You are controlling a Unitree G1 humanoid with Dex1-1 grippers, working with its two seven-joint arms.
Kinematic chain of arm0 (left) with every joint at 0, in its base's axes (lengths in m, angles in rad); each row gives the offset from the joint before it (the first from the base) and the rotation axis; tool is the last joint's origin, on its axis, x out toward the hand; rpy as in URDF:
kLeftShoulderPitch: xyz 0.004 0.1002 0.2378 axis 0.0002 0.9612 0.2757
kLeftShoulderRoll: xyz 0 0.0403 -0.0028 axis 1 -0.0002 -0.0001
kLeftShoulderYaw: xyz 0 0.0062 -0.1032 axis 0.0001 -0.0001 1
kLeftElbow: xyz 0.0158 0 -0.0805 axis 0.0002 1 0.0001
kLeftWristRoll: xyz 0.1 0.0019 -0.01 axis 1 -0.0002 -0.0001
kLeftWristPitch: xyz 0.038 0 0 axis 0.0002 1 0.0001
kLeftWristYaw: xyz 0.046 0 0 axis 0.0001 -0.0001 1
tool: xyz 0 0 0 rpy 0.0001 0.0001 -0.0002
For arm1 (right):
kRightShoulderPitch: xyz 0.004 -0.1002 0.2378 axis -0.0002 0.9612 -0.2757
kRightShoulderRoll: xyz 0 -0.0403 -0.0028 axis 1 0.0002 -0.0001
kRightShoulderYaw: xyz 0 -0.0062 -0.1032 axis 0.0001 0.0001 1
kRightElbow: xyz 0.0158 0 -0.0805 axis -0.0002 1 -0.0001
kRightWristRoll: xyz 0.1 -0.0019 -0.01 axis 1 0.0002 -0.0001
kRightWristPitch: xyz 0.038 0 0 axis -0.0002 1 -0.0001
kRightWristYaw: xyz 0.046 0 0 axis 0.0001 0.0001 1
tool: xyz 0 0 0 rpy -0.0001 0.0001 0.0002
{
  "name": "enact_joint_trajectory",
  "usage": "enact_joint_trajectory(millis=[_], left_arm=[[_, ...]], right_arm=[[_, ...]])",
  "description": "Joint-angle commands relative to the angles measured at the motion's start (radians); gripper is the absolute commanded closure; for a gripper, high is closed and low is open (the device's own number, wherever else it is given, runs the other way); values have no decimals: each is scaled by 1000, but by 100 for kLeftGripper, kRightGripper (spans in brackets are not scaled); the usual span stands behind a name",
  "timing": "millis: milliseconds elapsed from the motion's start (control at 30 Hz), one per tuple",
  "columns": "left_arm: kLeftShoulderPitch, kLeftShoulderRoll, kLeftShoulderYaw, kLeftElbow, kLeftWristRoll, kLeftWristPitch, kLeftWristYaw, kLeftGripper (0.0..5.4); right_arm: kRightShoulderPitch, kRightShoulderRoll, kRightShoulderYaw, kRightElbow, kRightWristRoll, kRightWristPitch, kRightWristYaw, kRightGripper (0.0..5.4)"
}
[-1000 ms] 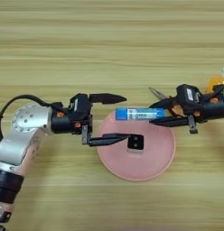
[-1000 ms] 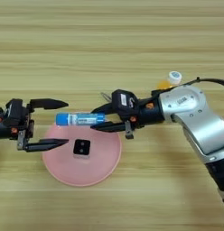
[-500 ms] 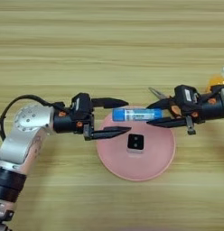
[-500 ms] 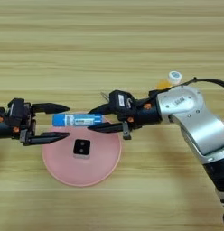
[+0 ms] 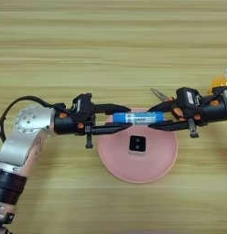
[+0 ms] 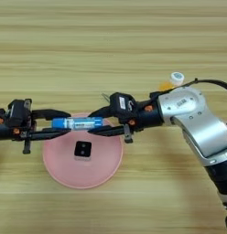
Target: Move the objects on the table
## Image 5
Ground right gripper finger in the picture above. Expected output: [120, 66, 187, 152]
[148, 100, 176, 113]
[147, 119, 191, 132]

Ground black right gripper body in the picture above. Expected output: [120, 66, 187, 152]
[171, 99, 227, 139]

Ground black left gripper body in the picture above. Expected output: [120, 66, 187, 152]
[54, 114, 95, 150]

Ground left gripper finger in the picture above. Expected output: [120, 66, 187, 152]
[93, 103, 132, 116]
[93, 122, 133, 135]

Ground blue glue stick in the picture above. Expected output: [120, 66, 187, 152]
[113, 111, 166, 125]

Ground small black square block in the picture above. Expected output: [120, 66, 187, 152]
[128, 134, 147, 155]

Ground orange juice bottle white cap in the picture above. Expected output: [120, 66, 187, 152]
[209, 67, 227, 95]

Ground orange black needle-nose pliers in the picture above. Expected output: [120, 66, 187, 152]
[150, 88, 175, 103]

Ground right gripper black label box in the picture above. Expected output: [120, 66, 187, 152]
[175, 87, 202, 116]

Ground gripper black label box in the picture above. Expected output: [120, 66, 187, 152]
[70, 92, 95, 122]
[175, 87, 202, 116]

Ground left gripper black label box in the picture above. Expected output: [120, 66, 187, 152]
[70, 92, 95, 122]

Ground pink round plate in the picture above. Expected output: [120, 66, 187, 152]
[97, 107, 179, 185]

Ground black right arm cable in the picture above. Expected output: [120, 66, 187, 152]
[203, 86, 227, 103]

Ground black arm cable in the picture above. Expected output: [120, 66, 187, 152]
[0, 95, 68, 144]
[203, 86, 227, 103]

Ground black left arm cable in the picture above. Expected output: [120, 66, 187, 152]
[0, 95, 68, 144]

